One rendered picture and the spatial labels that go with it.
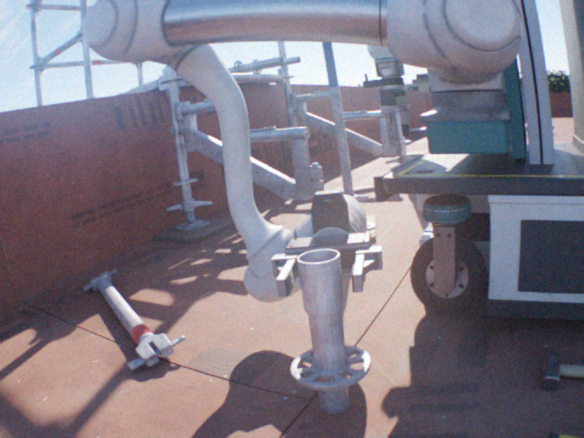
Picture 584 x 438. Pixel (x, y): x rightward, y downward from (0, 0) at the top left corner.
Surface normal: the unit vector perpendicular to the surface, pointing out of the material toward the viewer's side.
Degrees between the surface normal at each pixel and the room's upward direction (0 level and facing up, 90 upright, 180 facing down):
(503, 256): 90
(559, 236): 90
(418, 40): 115
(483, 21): 91
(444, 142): 90
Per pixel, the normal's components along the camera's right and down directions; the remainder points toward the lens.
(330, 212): -0.19, 0.26
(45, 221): 0.87, 0.00
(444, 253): -0.55, 0.26
